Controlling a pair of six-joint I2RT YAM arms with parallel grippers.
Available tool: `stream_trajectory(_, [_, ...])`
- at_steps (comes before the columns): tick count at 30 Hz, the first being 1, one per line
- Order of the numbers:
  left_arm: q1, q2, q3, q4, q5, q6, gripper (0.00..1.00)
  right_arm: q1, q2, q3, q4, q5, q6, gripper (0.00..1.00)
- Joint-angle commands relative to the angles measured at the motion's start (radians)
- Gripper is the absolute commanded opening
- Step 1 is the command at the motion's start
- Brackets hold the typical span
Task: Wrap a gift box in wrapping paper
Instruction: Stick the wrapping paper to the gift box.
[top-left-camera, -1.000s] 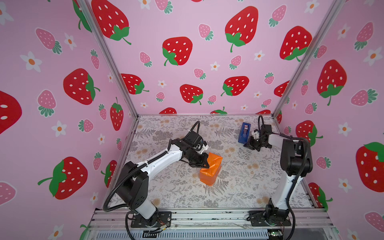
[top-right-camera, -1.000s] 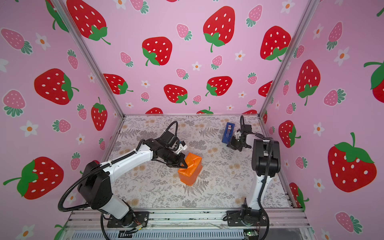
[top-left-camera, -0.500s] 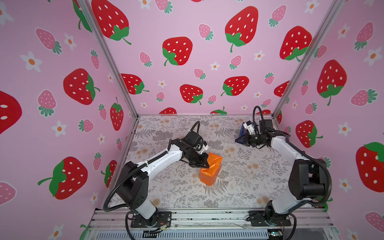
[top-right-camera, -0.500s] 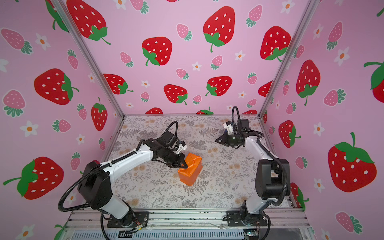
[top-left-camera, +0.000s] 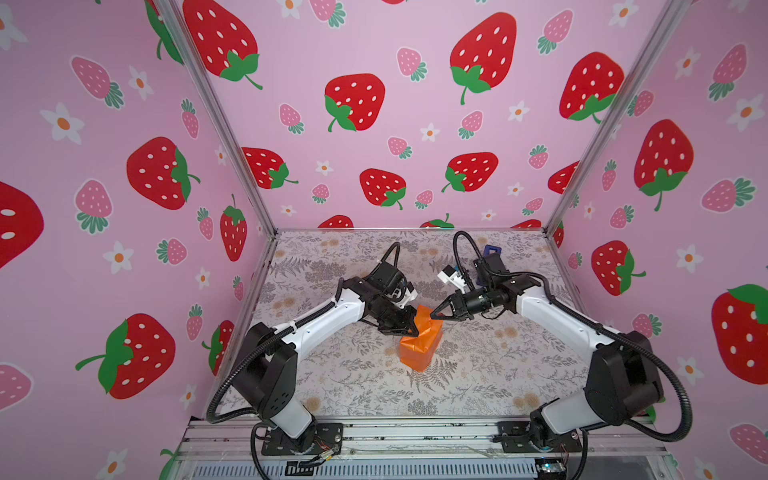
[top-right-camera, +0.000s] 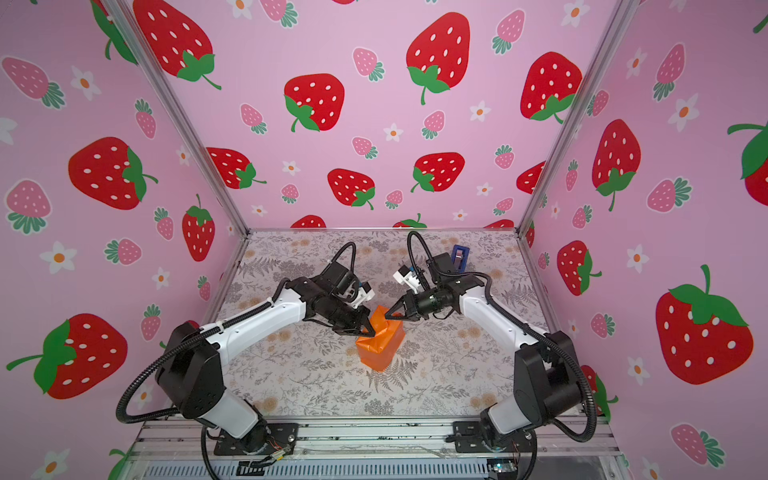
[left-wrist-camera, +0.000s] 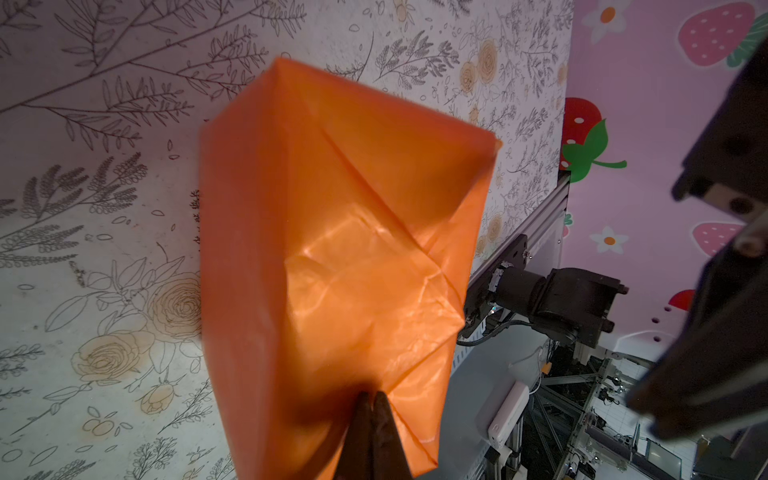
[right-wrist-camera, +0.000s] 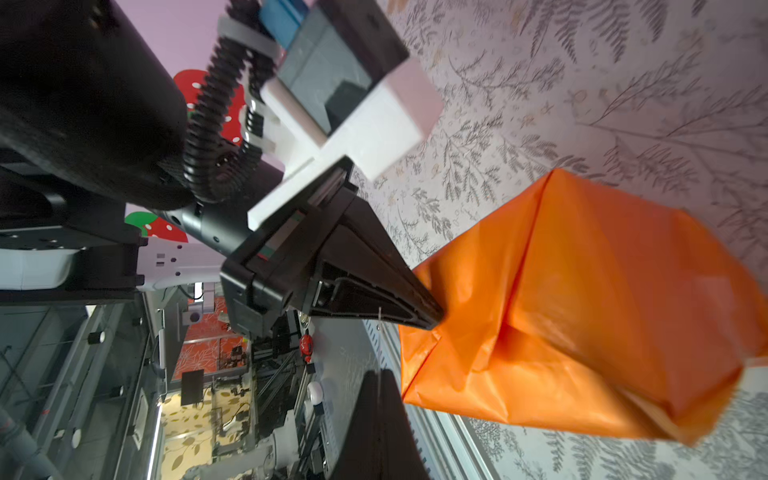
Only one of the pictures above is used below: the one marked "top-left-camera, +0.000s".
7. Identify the yellow orange wrapping paper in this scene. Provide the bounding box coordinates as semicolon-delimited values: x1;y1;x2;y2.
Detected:
399;305;443;372

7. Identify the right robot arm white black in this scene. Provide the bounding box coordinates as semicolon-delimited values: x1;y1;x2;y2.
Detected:
430;272;664;443

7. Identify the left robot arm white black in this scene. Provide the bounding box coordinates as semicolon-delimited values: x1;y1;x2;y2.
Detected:
233;277;418;441

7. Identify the blue tape dispenser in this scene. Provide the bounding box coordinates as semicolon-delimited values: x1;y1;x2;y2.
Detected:
483;244;502;257

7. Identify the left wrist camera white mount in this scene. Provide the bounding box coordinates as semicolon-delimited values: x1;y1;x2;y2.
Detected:
396;284;418;308

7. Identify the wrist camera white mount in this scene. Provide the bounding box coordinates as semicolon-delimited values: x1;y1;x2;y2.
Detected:
396;284;418;308
438;265;472;292

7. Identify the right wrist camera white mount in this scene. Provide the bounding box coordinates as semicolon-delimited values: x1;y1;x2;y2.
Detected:
438;265;472;292

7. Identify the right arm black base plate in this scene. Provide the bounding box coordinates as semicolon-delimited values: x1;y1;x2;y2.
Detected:
494;421;583;454

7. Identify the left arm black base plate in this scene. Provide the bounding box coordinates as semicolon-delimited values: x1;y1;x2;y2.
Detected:
260;422;344;456

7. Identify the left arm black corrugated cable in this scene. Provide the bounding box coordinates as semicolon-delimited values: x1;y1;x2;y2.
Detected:
205;299;337;425

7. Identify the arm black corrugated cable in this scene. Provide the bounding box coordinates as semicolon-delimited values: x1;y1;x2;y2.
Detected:
539;281;694;444
205;299;337;425

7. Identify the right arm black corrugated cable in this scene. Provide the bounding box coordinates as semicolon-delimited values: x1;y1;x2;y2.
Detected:
539;281;694;444

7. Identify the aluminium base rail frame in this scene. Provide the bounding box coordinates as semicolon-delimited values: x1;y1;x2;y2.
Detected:
161;416;683;479

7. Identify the right aluminium corner post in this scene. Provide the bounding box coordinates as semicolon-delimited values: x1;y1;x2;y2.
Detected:
543;0;691;240

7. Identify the aluminium corner post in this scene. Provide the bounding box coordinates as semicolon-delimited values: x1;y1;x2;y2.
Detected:
543;0;691;240
157;0;278;239

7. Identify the left aluminium corner post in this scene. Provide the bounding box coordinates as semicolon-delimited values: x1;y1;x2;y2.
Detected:
157;0;278;239

